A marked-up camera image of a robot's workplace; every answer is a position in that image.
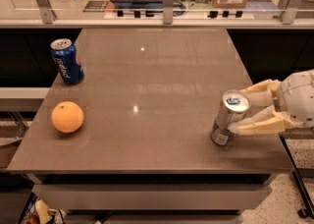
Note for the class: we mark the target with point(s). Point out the left metal railing post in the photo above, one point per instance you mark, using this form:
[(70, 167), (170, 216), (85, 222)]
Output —
[(46, 12)]

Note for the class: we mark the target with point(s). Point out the silver redbull can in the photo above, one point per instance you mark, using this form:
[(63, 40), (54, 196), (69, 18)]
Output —
[(233, 106)]

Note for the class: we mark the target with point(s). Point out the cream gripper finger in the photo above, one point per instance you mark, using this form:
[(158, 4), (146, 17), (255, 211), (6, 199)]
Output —
[(267, 121), (265, 93)]

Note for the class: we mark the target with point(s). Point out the metal railing post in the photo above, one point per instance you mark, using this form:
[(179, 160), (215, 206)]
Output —
[(46, 12), (289, 13), (167, 12)]

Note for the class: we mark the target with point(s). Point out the middle metal railing post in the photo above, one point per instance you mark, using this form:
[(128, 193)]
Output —
[(167, 12)]

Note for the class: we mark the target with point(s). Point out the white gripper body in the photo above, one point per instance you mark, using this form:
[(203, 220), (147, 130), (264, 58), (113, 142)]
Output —
[(299, 98)]

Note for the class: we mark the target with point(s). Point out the orange fruit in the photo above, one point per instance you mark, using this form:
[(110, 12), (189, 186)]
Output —
[(67, 117)]

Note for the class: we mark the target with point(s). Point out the right metal railing post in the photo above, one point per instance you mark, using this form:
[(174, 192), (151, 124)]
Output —
[(289, 13)]

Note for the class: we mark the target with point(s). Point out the blue pepsi can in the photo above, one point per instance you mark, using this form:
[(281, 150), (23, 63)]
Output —
[(65, 57)]

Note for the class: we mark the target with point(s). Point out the clutter items under table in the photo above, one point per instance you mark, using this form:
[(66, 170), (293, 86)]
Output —
[(38, 212)]

